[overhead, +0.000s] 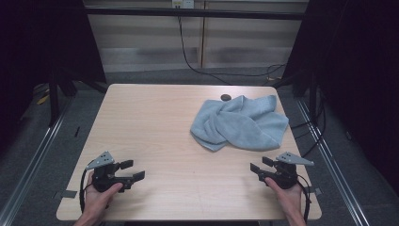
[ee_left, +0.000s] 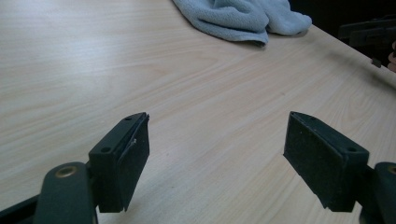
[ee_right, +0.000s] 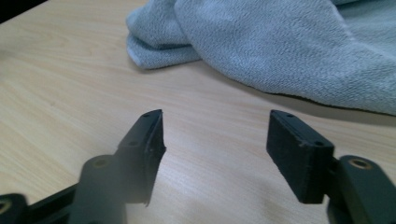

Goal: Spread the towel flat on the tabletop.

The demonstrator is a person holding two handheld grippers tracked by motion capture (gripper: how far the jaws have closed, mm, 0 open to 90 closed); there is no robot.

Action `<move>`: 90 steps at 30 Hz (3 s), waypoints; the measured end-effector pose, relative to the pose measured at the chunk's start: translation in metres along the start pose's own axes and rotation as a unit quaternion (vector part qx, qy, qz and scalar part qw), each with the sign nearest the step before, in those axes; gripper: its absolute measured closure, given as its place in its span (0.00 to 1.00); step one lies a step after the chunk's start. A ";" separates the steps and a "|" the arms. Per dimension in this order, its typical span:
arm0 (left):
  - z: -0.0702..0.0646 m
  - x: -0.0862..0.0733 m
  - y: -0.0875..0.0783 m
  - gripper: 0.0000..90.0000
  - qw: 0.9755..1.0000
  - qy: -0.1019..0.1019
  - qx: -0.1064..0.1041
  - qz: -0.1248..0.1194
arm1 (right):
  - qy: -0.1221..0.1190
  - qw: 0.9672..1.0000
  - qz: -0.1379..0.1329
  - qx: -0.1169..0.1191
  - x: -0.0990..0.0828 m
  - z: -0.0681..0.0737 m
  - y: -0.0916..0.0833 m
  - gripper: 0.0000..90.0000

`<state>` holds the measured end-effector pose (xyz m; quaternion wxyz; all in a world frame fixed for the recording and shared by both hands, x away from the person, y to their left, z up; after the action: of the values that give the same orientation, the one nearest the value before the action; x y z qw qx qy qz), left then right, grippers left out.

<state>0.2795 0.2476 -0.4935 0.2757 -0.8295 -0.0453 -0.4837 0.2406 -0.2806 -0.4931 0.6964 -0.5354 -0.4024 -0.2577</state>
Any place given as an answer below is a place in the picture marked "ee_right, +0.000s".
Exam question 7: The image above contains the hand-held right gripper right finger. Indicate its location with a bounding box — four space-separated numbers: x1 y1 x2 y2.
266 109 336 205

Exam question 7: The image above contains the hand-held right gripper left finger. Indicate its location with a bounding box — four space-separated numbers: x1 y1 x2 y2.
115 108 167 208

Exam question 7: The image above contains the light blue towel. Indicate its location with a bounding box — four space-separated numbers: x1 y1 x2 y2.
125 0 396 117

